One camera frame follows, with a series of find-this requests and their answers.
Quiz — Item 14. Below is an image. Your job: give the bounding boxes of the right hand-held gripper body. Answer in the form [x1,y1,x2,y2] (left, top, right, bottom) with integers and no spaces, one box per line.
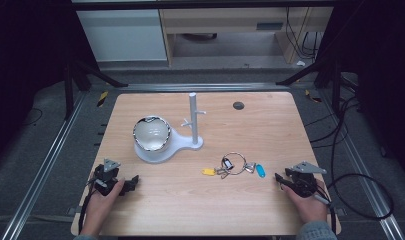
[284,160,328,198]

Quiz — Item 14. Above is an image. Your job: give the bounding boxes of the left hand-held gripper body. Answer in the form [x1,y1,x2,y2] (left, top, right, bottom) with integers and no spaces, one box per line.
[88,158,131,197]

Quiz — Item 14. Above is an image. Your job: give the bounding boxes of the large silver key ring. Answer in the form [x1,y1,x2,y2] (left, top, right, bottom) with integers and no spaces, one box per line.
[221,151,248,176]

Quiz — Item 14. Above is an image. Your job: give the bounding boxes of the person's right hand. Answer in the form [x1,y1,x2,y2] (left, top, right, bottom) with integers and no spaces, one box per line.
[281,179,330,225]

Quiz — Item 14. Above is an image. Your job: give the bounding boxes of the person's left hand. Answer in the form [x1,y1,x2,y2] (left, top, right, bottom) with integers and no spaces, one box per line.
[79,177,126,237]

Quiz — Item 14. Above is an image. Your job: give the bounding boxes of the blue key tag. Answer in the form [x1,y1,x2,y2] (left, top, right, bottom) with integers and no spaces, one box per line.
[254,162,267,179]

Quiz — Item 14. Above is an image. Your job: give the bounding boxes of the shiny silver bowl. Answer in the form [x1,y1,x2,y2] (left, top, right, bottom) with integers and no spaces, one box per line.
[132,115,172,153]

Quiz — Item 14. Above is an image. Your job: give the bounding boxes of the white peg stand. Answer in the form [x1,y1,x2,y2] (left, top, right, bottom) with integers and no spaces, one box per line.
[133,92,207,165]

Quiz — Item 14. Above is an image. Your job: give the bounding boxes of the yellow black tape strip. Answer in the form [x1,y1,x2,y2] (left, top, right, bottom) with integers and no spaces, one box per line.
[304,89,323,104]
[96,90,109,108]

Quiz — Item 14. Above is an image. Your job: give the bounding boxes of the black metal stand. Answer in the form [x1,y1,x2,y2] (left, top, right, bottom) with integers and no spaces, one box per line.
[63,58,129,121]
[275,49,344,118]

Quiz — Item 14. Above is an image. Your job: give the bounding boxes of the white cabinet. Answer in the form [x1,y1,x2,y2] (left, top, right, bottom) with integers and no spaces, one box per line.
[75,8,168,63]

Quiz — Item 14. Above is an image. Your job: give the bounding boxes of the left hand-held gripper cable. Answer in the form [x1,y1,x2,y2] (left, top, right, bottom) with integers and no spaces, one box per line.
[77,181,98,235]

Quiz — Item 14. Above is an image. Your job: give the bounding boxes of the hand-held gripper cable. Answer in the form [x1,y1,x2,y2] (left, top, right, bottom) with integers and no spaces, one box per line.
[77,181,98,235]
[314,186,338,236]

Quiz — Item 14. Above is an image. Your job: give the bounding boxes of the right hand-held gripper cable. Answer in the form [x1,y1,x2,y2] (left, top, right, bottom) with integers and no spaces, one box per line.
[314,186,338,236]

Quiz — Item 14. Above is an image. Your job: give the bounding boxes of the black floor cable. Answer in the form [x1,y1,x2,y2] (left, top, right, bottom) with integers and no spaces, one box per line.
[304,71,396,222]

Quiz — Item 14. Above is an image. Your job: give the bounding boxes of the aluminium floor rail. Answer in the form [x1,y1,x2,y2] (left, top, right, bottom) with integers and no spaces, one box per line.
[0,91,89,240]
[118,82,291,94]
[318,89,405,240]

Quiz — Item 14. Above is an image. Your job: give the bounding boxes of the black hanging cables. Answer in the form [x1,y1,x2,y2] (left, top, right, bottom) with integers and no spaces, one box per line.
[284,6,324,61]

